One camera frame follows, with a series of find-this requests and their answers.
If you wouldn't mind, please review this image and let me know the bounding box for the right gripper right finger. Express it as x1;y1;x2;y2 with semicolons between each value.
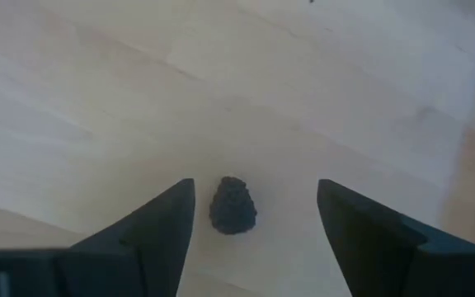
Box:
316;178;475;297

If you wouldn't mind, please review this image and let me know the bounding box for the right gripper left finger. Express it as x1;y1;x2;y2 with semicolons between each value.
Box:
0;177;196;297

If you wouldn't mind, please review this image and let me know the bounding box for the blackberry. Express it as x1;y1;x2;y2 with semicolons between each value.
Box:
208;176;258;236

